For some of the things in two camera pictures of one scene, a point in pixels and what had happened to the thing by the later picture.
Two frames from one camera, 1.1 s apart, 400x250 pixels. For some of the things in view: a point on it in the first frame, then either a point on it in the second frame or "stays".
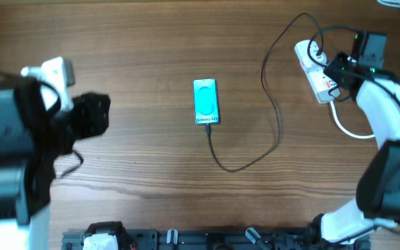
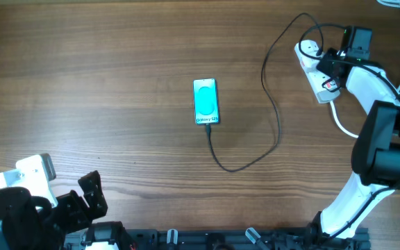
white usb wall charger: x=308 y=64 stays
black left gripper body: x=85 y=120 → x=71 y=211
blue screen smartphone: x=205 y=101 stays
